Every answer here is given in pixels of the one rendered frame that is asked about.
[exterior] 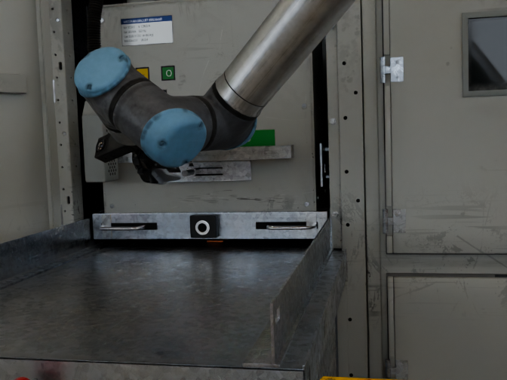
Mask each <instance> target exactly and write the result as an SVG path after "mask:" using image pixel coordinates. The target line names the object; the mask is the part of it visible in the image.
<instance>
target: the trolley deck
mask: <svg viewBox="0 0 507 380"><path fill-rule="evenodd" d="M304 252H305V250H97V251H95V252H92V253H89V254H87V255H85V256H82V257H80V258H78V259H75V260H72V261H71V262H67V263H66V264H63V265H60V266H58V267H56V268H52V269H51V270H49V271H46V272H43V273H41V274H38V275H36V276H34V277H31V278H29V279H26V280H24V281H21V282H19V283H16V284H14V285H12V286H9V287H7V288H4V289H3V290H0V380H14V379H16V378H19V377H26V378H28V379H30V380H33V379H34V378H37V379H38V380H318V378H319V375H320V372H321V367H322V364H323V361H324V356H325V353H326V350H327V346H328V342H329V339H330V334H331V332H332V329H333V324H334V321H335V318H336V313H337V310H338V307H339V304H340V299H341V296H342V293H343V288H344V285H345V282H346V249H344V251H333V252H332V253H331V255H330V258H329V260H328V262H327V265H326V267H325V269H324V271H323V274H322V276H321V278H320V280H319V282H318V285H317V287H316V288H315V291H314V293H313V295H312V298H311V300H310V302H309V304H308V307H307V309H306V311H305V314H304V315H303V318H302V320H301V322H300V325H299V326H298V328H297V331H296V333H295V335H294V337H293V340H292V342H291V343H290V347H289V348H288V350H287V353H286V355H285V357H284V359H283V361H282V364H281V366H280V368H265V367H247V366H242V363H243V362H244V360H245V358H246V357H247V355H248V354H249V352H250V350H251V348H252V347H253V346H254V344H255V342H256V341H257V339H258V338H259V336H260V334H261V332H262V331H263V330H264V328H265V326H266V324H267V323H268V322H269V320H270V303H271V301H272V300H273V299H274V297H275V295H276V294H277V292H278V291H279V290H280V288H281V287H282V285H283V284H284V282H285V281H286V280H287V278H288V276H289V275H290V273H291V272H292V270H293V269H294V268H295V266H296V265H297V263H298V261H299V260H300V259H301V257H302V256H303V254H304Z"/></svg>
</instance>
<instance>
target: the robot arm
mask: <svg viewBox="0 0 507 380"><path fill-rule="evenodd" d="M355 1H356V0H280V1H279V3H278V4H277V5H276V6H275V7H274V9H273V10H272V11H271V13H270V14H269V15H268V17H267V18H266V19H265V20H264V21H263V23H262V24H261V25H260V27H259V28H258V30H257V31H256V32H255V33H254V34H253V36H252V37H251V38H250V40H249V41H248V42H247V44H246V45H245V46H244V47H243V48H242V50H241V51H240V52H239V54H238V55H237V57H236V58H235V59H234V60H233V61H232V62H231V64H230V65H229V67H228V68H227V69H226V71H225V72H224V73H223V74H222V75H221V76H220V77H218V78H217V80H216V81H215V82H214V83H213V84H212V86H211V87H210V89H209V90H208V91H207V93H206V94H205V95H204V96H171V95H169V94H167V93H166V92H164V91H163V90H162V89H161V88H160V87H158V86H157V85H156V84H154V83H152V82H151V81H150V80H149V79H148V78H146V77H145V76H144V75H142V74H141V73H140V72H138V71H137V70H136V69H135V68H134V67H133V66H132V64H131V59H130V58H129V56H128V55H126V54H125V53H124V52H123V51H122V50H120V49H118V48H116V47H102V48H98V49H96V50H94V51H91V52H90V53H89V54H87V56H85V57H84V58H83V59H82V60H81V61H80V62H79V64H78V65H77V67H76V69H75V73H74V82H75V86H76V87H77V88H78V92H79V93H80V95H81V96H83V97H84V98H85V99H86V101H87V102H88V104H89V105H90V106H91V108H92V109H93V110H94V112H95V113H96V114H97V116H98V117H99V119H100V120H101V121H102V122H103V124H104V126H105V127H106V129H107V130H108V131H109V132H110V133H109V134H106V135H105V136H102V137H100V138H99V139H98V142H97V145H96V152H95V156H94V157H95V158H96V159H98V160H100V161H102V162H104V163H107V162H109V161H112V160H114V159H116V158H119V157H121V156H123V155H126V154H129V153H131V152H132V161H133V164H134V166H135V168H136V170H137V173H138V174H139V175H140V178H141V179H142V181H144V182H147V183H152V184H158V185H164V184H166V183H167V182H170V181H176V180H179V179H181V176H179V175H177V174H173V173H180V172H181V170H180V169H179V167H181V166H183V165H184V164H187V163H189V162H190V161H191V160H192V159H193V158H194V157H195V156H196V155H197V154H198V153H199V152H204V151H213V150H231V149H235V148H238V147H240V146H242V145H244V144H245V143H247V142H248V141H249V140H250V139H251V137H252V136H253V134H254V132H255V130H256V127H257V117H258V116H259V115H260V114H261V112H262V110H263V108H264V107H265V106H266V105H267V103H268V102H269V101H270V100H271V99H272V98H273V96H274V95H276V93H277V92H278V91H279V90H280V89H281V87H282V86H283V85H284V84H285V82H286V81H287V80H288V79H289V78H290V77H291V76H292V74H294V72H295V71H296V70H297V69H298V68H299V66H300V65H301V64H302V63H303V61H304V60H305V59H306V58H307V57H308V55H310V53H311V52H312V51H313V50H314V49H315V48H316V47H317V45H318V44H319V43H320V42H321V40H322V39H323V38H324V37H325V36H326V34H328V33H329V31H330V30H331V29H332V28H333V27H334V26H335V24H336V23H337V22H338V21H339V20H340V18H341V17H342V16H343V15H344V13H345V12H347V10H348V9H349V8H350V7H351V6H352V4H353V3H354V2H355ZM174 167H175V168H174ZM166 169H167V170H166ZM167 171H168V172H169V173H168V172H167Z"/></svg>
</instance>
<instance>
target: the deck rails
mask: <svg viewBox="0 0 507 380"><path fill-rule="evenodd" d="M97 250H98V248H85V234H84V220H80V221H77V222H72V223H69V224H66V225H61V226H59V227H56V228H52V229H48V230H46V231H41V232H38V233H35V234H31V235H27V236H25V237H20V238H18V239H14V240H12V241H7V242H4V243H1V244H0V290H3V289H4V288H7V287H9V286H12V285H14V284H16V283H19V282H21V281H24V280H26V279H29V278H31V277H34V276H36V275H38V274H41V273H43V272H46V271H49V270H51V269H52V268H56V267H58V266H60V265H63V264H66V263H67V262H71V261H72V260H75V259H78V258H80V257H82V256H85V255H87V254H89V253H92V252H95V251H97ZM332 252H333V249H331V248H330V218H328V219H327V221H326V222H325V223H324V225H323V226H322V228H321V230H320V231H319V233H317V235H316V236H315V238H314V240H313V241H312V242H311V244H310V245H309V247H308V249H307V250H306V251H305V252H304V254H303V256H302V257H301V259H300V260H299V261H298V263H297V265H296V266H295V268H294V269H293V270H292V272H291V273H290V275H289V276H288V278H287V280H286V281H285V282H284V284H283V285H282V287H281V288H280V290H279V291H278V292H277V294H276V295H275V297H274V299H273V300H272V301H271V303H270V320H269V322H268V323H267V324H266V326H265V328H264V330H263V331H262V332H261V334H260V336H259V338H258V339H257V341H256V342H255V344H254V345H253V347H252V348H251V350H250V352H249V354H248V355H247V357H246V358H245V360H244V362H243V363H242V366H247V367H265V368H280V366H281V364H282V361H283V359H284V357H285V355H286V353H287V350H288V348H289V347H290V343H291V342H292V340H293V337H294V335H295V333H296V331H297V328H298V326H299V325H300V322H301V320H302V318H303V315H304V314H305V311H306V309H307V307H308V304H309V302H310V300H311V298H312V295H313V293H314V291H315V288H316V287H317V285H318V282H319V280H320V278H321V276H322V274H323V271H324V269H325V267H326V265H327V262H328V260H329V258H330V255H331V253H332Z"/></svg>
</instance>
